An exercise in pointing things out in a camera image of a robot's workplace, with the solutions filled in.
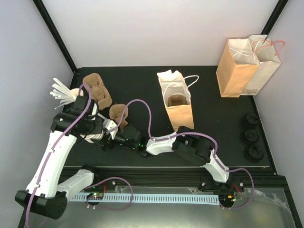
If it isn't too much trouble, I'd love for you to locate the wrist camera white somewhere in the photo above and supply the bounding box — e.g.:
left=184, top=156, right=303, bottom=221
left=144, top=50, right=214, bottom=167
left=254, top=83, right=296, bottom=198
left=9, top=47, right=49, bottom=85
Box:
left=103, top=119, right=118, bottom=134
left=88, top=102, right=99, bottom=119

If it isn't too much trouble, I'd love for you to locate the white paper bag orange handle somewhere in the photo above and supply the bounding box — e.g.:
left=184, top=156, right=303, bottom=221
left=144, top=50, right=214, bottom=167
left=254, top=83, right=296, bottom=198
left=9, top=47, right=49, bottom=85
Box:
left=241, top=35, right=285, bottom=95

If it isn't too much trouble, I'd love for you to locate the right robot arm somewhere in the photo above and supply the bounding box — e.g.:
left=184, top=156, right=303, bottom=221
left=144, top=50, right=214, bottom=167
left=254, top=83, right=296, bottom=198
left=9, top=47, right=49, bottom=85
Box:
left=102, top=124, right=233, bottom=191

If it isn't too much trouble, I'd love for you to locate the black cup lids stack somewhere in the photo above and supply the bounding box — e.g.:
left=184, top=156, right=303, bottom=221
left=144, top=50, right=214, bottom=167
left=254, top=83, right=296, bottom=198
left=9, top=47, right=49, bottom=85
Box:
left=243, top=113, right=260, bottom=127

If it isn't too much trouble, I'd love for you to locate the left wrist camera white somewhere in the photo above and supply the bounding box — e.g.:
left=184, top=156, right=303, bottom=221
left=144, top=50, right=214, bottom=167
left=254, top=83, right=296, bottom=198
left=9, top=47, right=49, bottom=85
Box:
left=88, top=102, right=99, bottom=119

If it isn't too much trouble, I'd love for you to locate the stack of paper cups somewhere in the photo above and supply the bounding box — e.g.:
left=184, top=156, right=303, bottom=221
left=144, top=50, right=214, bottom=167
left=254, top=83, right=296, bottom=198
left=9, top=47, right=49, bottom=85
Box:
left=80, top=132, right=104, bottom=143

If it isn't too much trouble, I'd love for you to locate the brown pulp cup carrier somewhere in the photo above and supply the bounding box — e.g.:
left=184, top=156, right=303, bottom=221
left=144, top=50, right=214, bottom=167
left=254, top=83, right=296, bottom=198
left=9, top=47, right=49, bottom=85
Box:
left=168, top=95, right=187, bottom=107

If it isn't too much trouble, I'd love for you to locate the stack of pulp cup carriers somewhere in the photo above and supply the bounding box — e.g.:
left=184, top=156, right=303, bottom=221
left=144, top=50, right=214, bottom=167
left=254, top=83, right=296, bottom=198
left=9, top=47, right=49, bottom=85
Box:
left=83, top=73, right=112, bottom=110

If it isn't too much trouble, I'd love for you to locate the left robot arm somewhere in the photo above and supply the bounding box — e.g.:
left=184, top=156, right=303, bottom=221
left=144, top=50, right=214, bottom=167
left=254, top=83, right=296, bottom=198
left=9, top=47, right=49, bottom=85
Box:
left=15, top=96, right=104, bottom=221

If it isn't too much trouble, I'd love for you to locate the small brown paper bag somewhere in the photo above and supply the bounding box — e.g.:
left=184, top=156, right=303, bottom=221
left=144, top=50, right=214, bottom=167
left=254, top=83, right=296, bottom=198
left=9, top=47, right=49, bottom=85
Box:
left=157, top=70, right=200, bottom=131

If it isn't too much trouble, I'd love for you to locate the cup holding straws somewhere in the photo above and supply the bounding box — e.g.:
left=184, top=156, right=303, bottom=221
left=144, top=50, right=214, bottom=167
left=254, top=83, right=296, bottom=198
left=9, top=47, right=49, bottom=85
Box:
left=71, top=88, right=84, bottom=96

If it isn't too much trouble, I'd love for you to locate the large brown paper bag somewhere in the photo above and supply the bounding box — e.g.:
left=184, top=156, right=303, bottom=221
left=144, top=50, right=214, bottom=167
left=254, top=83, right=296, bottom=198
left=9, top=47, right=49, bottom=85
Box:
left=216, top=38, right=259, bottom=98

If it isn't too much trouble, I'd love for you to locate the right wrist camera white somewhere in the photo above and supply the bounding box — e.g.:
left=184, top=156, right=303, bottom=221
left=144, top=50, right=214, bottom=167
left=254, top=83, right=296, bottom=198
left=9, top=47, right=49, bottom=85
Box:
left=103, top=119, right=118, bottom=134

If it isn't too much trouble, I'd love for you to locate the light blue cable duct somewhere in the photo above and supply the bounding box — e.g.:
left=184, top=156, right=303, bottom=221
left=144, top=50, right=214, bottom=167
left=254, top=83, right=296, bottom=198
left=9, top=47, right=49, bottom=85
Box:
left=70, top=192, right=219, bottom=206

